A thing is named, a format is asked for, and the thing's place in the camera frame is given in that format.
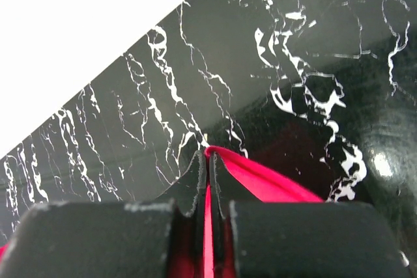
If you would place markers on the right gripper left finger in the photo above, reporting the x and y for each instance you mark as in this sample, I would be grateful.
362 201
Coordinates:
159 238

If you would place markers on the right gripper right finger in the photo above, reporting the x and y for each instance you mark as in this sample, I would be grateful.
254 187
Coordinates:
266 225

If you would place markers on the red t shirt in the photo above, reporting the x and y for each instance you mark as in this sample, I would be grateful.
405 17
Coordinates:
179 234

